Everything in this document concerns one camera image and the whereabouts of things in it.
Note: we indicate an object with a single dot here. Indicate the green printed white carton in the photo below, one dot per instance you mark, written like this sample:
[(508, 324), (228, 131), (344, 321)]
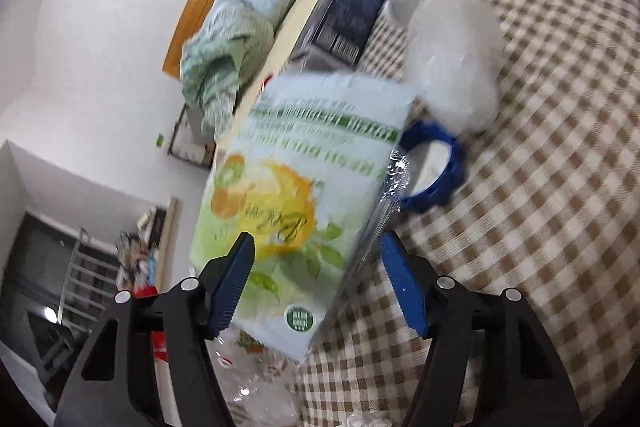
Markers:
[(300, 157)]

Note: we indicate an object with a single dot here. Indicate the metal ladder rack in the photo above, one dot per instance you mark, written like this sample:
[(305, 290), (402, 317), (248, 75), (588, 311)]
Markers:
[(82, 277)]

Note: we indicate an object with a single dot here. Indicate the clear plastic wrapper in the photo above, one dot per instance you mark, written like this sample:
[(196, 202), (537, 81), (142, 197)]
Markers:
[(260, 387)]

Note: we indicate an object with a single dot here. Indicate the pile of clutter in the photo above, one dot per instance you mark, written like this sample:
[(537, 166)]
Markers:
[(135, 252)]

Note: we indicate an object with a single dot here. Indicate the blue plastic lid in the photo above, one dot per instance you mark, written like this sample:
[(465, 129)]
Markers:
[(452, 144)]

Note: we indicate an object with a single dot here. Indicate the dark framed bedside stand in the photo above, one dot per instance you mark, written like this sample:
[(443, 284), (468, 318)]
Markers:
[(190, 142)]

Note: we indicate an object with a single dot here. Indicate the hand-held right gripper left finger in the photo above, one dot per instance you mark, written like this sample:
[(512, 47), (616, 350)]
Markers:
[(235, 282)]

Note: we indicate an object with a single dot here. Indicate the white crumpled plastic bag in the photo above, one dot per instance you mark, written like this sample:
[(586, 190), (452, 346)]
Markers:
[(450, 57)]

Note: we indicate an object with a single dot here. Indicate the red packet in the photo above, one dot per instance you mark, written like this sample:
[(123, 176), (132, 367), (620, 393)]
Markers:
[(159, 347)]

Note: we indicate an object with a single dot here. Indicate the green patterned quilt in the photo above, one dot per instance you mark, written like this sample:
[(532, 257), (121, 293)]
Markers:
[(220, 47)]

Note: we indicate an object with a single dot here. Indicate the white crumpled tissue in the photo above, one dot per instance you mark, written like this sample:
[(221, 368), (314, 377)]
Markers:
[(367, 421)]

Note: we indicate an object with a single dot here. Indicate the cream bed sheet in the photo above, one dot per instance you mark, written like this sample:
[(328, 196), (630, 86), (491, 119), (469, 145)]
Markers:
[(305, 2)]

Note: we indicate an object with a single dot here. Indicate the green wall sticker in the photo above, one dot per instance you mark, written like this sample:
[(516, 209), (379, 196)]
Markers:
[(160, 140)]

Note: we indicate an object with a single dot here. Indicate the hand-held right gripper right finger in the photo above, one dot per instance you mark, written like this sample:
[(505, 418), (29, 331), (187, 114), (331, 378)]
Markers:
[(405, 287)]

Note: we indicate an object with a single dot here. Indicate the brown checkered bed blanket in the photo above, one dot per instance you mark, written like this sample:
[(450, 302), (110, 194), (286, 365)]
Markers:
[(550, 207)]

